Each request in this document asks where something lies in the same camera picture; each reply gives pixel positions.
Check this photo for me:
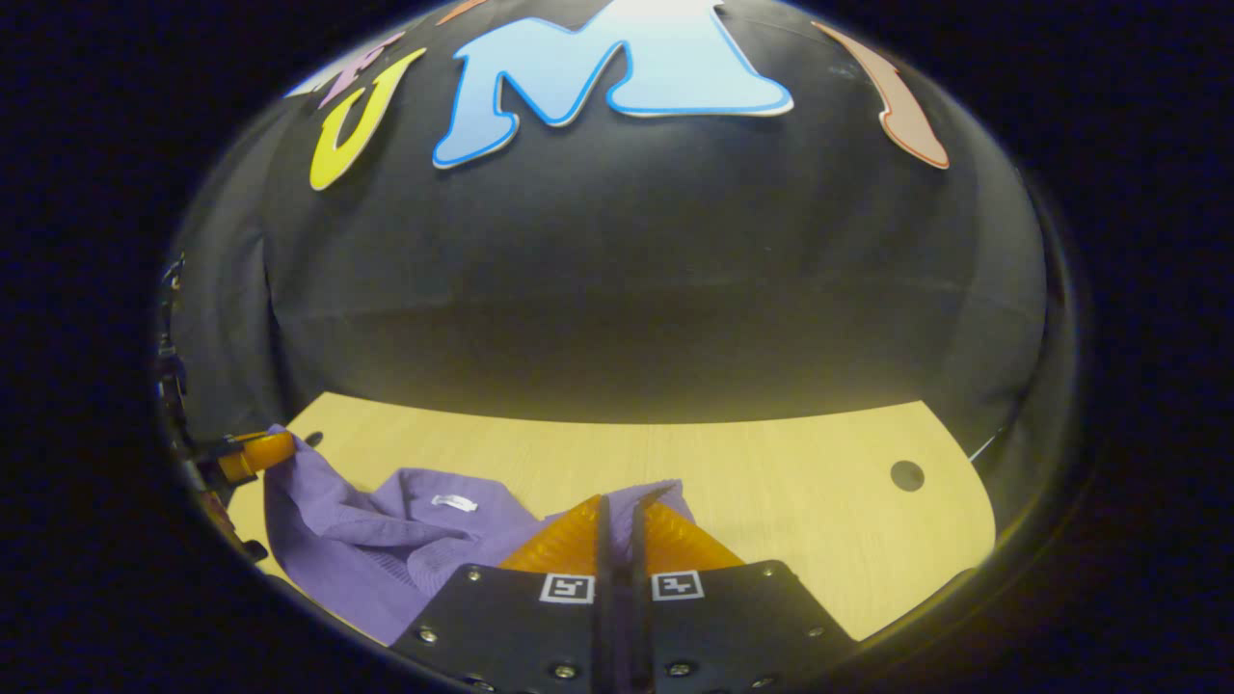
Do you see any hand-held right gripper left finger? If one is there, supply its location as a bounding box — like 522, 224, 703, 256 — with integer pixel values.
390, 494, 615, 694

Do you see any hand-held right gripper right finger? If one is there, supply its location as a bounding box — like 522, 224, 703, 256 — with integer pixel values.
631, 487, 859, 694

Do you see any purple button shirt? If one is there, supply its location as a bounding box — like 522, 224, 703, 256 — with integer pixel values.
262, 424, 695, 647

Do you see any black backdrop cloth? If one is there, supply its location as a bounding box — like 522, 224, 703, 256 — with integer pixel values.
159, 0, 1061, 456

